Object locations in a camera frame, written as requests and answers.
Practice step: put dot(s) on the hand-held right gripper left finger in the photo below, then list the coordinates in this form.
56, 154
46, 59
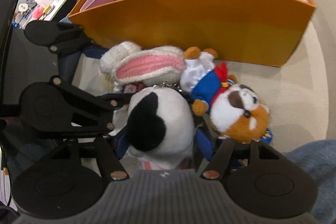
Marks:
121, 145

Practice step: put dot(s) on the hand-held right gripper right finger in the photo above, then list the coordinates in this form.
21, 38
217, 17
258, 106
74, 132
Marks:
204, 144

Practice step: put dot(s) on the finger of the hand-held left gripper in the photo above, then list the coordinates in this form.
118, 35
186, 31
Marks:
105, 100
76, 39

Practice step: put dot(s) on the red panda plush blue outfit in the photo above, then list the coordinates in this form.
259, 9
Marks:
236, 111

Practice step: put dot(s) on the black white panda plush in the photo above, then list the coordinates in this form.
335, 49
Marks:
162, 119

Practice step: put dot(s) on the cream crochet bunny doll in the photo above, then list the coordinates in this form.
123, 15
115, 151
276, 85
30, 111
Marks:
147, 64

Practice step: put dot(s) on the orange cardboard box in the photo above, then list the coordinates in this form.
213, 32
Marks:
197, 27

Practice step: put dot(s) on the person's left leg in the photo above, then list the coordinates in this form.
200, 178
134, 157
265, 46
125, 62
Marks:
68, 66

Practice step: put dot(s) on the person's leg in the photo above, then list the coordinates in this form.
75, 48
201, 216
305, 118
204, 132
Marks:
68, 66
315, 174

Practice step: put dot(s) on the yellow round trinket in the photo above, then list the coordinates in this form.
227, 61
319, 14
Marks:
47, 9

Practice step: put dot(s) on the beige sofa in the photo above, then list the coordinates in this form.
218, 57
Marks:
302, 95

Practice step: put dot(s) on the person's right leg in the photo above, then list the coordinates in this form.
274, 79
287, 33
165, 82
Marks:
315, 174

